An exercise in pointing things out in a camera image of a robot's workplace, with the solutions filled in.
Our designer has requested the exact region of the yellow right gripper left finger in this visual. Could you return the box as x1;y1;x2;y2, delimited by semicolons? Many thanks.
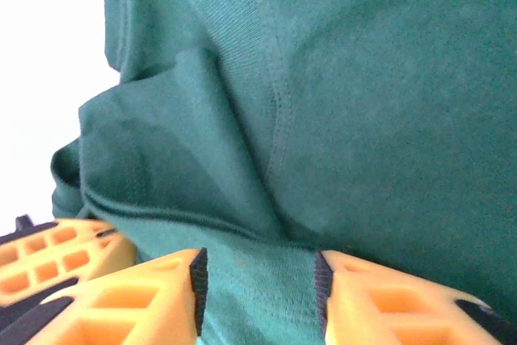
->
26;246;209;345

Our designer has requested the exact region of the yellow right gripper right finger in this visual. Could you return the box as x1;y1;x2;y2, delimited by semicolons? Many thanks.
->
313;250;517;345

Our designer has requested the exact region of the green t-shirt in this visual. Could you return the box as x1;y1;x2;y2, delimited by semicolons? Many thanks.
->
50;0;517;345

